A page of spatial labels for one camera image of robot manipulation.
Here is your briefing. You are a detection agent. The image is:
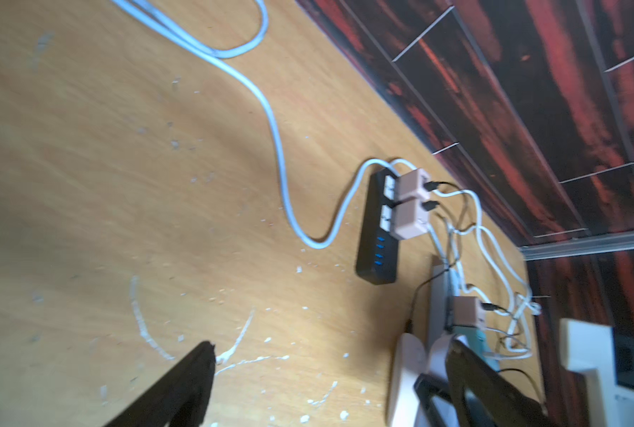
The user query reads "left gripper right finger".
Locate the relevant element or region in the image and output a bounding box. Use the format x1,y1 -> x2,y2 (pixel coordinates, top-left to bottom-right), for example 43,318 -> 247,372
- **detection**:
414,340 -> 549,426

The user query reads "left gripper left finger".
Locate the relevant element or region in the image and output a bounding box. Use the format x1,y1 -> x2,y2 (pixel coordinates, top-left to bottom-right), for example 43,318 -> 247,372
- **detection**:
107,341 -> 217,426

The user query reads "white mouse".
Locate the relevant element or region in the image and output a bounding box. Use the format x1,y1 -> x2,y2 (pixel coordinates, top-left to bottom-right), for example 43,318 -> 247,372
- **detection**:
386,333 -> 427,427

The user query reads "black usb cable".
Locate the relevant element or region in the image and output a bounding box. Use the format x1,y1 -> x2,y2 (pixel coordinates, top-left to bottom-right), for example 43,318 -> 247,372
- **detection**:
404,263 -> 451,334

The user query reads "pink charger adapter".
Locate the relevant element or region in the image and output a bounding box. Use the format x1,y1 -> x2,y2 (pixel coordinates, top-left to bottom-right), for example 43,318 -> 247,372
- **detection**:
395,168 -> 432,203
391,199 -> 429,240

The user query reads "pink adapter on white strip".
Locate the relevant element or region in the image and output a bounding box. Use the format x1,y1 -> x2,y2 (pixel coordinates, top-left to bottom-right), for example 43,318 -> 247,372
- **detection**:
452,296 -> 487,330

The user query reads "white power strip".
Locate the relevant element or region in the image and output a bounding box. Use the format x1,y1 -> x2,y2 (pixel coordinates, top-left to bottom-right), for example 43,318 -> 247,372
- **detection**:
425,256 -> 500,371

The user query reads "black power strip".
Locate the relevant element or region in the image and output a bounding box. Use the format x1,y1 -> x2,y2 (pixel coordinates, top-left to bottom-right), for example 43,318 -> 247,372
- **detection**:
355,169 -> 400,286

